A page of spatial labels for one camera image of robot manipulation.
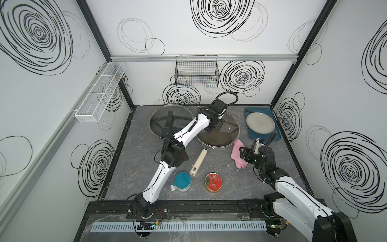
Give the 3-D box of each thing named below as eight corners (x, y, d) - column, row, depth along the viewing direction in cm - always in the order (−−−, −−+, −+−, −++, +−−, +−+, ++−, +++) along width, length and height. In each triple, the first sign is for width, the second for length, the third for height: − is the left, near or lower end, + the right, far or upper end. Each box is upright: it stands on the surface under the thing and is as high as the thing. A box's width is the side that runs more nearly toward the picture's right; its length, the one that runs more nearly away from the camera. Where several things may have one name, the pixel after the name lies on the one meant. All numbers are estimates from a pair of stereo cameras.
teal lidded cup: (172, 191, 81) (170, 187, 75) (173, 177, 86) (172, 172, 80) (191, 191, 81) (190, 187, 75) (191, 177, 86) (190, 172, 80)
